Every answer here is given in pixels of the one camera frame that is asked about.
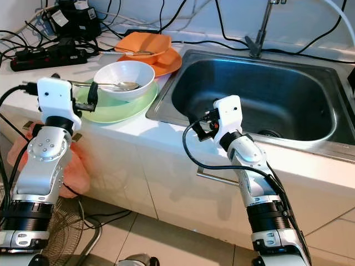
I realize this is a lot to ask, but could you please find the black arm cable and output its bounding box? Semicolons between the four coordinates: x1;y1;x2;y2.
0;82;40;109
182;123;306;244

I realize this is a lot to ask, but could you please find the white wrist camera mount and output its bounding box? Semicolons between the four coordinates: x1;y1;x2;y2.
212;95;243;144
37;76;80;129

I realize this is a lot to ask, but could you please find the black power strip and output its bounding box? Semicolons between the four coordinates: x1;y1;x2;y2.
10;45;89;73

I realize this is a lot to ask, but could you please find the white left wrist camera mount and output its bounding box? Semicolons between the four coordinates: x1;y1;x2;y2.
37;76;80;129

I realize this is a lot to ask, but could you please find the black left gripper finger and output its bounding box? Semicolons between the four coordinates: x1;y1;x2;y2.
83;81;100;112

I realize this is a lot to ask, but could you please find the slim long utensil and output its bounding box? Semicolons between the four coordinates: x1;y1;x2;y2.
100;49;156;56

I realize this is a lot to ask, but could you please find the white hose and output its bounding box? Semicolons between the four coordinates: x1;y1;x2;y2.
323;0;355;39

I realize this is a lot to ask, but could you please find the white bowl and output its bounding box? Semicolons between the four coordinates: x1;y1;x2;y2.
93;60;156;102

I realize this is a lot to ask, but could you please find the floor fan with wire grille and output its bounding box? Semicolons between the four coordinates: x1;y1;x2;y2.
0;191;106;266

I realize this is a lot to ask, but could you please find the black power adapter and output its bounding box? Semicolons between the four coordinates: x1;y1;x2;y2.
47;3;102;40

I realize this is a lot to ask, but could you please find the stainless steel kitchen sink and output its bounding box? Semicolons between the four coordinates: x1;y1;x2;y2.
145;49;355;162

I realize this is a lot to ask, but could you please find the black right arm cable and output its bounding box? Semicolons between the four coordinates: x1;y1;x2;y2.
182;123;306;244

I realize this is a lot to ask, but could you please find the green plate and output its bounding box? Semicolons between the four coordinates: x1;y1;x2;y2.
75;79;159;124

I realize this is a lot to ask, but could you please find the orange bowl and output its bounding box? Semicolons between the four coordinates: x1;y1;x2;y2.
115;32;173;57

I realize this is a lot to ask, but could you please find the orange plate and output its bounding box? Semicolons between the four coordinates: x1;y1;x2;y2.
116;47;182;77

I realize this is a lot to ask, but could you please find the orange plastic bag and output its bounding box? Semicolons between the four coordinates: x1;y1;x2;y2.
7;121;89;199

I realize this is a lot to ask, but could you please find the steel sink faucet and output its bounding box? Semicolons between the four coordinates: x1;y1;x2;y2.
245;0;292;58

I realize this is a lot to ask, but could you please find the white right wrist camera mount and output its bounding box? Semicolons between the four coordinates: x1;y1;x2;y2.
212;95;243;144

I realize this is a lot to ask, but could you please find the metal spoon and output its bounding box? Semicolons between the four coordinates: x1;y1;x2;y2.
69;80;141;92

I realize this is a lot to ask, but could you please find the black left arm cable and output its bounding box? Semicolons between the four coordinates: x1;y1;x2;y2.
0;82;40;109

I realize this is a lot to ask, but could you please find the white kitchen cabinet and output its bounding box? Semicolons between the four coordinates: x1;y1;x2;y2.
0;108;355;261

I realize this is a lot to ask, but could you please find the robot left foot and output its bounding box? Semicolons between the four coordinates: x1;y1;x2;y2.
122;253;153;266

